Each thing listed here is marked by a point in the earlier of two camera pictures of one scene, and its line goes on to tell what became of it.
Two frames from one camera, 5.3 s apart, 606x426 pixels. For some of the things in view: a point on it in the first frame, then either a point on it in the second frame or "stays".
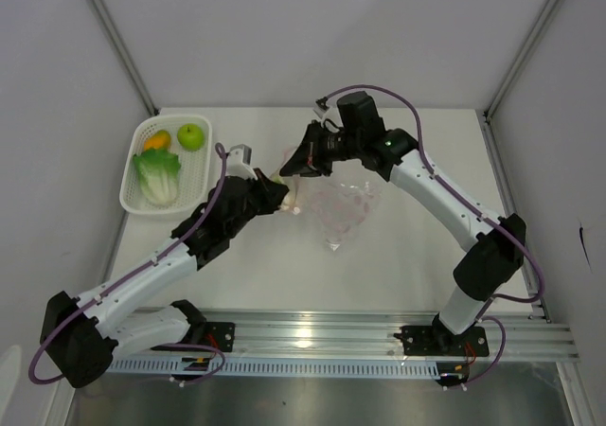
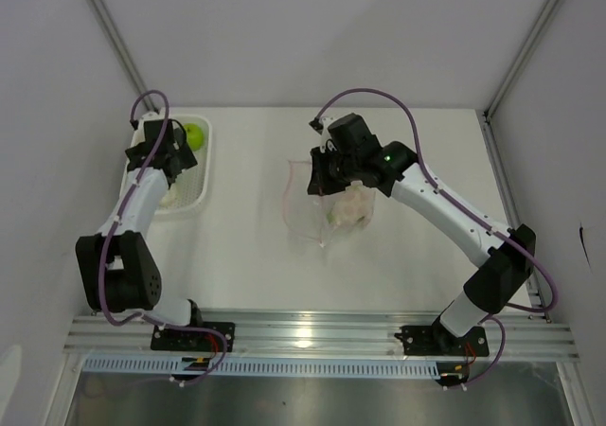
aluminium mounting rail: x=371 y=333 stays
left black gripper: x=273 y=194 → x=183 y=153
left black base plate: x=221 y=335 stays
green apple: x=190 y=136 stays
